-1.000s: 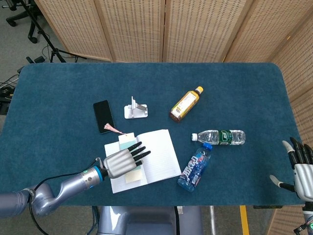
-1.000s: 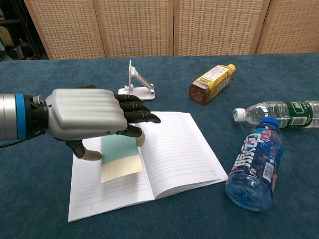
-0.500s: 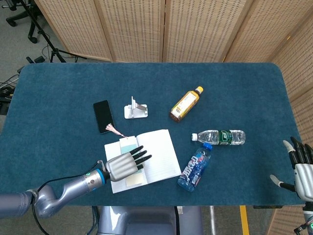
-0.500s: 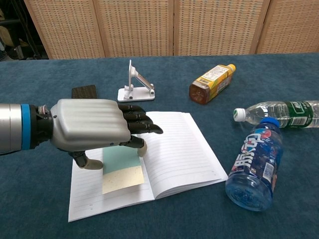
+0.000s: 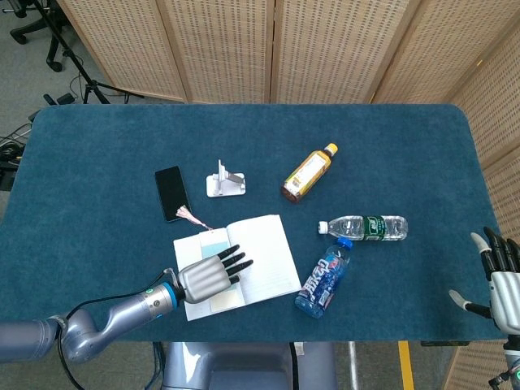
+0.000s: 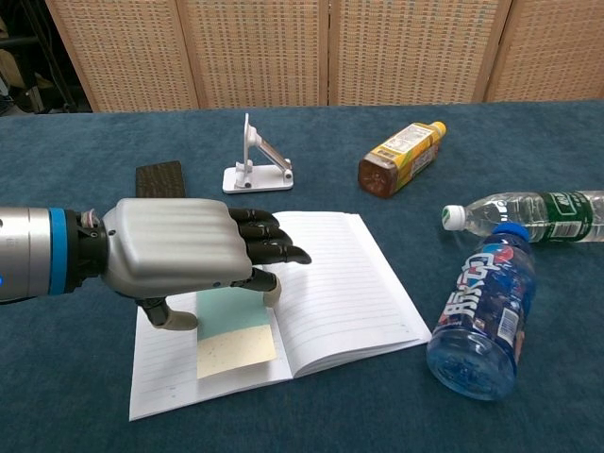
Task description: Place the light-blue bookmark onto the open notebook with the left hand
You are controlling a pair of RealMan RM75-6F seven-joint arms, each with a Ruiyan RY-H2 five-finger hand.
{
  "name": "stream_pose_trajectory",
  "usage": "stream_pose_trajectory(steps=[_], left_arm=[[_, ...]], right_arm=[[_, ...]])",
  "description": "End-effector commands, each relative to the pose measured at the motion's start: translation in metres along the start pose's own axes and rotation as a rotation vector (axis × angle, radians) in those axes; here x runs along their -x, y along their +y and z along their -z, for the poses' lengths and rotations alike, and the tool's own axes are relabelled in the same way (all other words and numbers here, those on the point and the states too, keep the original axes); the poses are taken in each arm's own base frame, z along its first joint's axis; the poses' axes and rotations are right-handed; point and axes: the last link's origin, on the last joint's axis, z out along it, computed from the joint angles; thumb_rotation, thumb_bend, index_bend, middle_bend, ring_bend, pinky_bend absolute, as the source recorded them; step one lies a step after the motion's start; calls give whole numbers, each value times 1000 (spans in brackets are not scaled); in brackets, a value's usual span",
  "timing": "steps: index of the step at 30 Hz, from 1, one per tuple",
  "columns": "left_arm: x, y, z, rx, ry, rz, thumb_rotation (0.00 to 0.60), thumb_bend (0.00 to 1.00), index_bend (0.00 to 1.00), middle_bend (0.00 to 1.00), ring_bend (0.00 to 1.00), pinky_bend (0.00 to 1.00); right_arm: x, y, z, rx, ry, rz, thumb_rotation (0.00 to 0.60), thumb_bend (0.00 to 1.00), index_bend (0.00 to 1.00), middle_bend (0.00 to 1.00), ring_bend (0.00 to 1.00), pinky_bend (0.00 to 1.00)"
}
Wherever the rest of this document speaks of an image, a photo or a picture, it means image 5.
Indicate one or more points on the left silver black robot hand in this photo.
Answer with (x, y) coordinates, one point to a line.
(203, 278)

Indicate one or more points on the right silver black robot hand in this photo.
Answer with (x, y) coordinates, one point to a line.
(505, 292)

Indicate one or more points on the blue bookmark with pink tassel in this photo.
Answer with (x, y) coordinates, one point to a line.
(213, 248)

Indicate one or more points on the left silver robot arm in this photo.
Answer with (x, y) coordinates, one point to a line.
(122, 312)

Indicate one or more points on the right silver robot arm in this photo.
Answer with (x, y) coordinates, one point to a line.
(512, 357)

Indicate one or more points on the open lined notebook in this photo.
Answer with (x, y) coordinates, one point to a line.
(264, 260)

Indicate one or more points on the black smartphone with blue case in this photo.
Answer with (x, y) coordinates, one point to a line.
(172, 193)

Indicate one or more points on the white folding phone stand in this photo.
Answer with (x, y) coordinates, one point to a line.
(221, 187)

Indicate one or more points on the silver robot torso base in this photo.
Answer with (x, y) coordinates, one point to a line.
(243, 365)

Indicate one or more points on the blue sports drink bottle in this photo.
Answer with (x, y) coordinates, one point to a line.
(323, 282)

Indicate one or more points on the tea bottle with yellow cap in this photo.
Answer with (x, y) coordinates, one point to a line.
(308, 172)

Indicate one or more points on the blue velvet tablecloth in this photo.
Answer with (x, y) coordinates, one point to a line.
(101, 162)

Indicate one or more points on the clear water bottle green label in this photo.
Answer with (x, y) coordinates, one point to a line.
(365, 228)

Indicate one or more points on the black tripod stand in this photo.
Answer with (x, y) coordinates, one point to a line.
(92, 87)

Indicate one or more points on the black office chair base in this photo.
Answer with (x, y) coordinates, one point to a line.
(53, 44)

